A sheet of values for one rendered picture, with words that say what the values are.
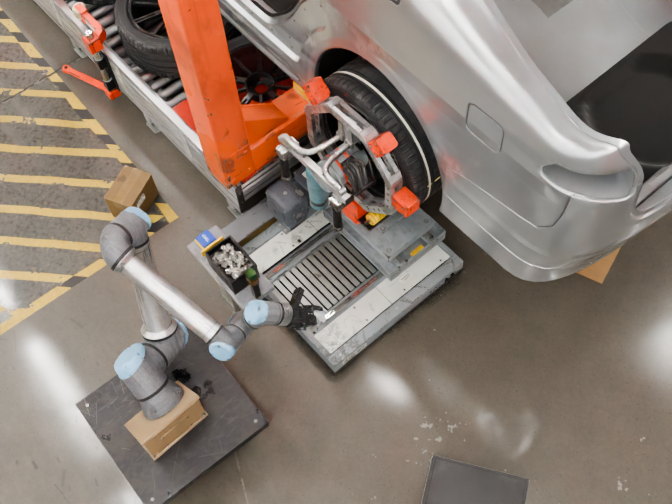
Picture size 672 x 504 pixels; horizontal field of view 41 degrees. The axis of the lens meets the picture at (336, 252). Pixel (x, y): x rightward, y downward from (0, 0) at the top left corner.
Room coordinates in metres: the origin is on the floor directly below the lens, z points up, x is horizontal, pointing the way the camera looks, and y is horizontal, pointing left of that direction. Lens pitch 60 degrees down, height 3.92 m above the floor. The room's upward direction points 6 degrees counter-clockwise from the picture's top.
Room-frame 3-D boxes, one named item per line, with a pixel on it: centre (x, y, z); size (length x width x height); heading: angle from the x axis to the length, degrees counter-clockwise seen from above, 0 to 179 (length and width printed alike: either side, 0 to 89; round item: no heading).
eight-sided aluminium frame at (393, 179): (2.23, -0.11, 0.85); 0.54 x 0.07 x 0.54; 36
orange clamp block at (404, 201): (1.98, -0.30, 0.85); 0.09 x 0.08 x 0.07; 36
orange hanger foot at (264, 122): (2.65, 0.17, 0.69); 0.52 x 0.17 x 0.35; 126
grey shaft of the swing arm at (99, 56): (3.39, 1.15, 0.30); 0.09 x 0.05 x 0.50; 36
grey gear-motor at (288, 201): (2.46, 0.10, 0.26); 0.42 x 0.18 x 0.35; 126
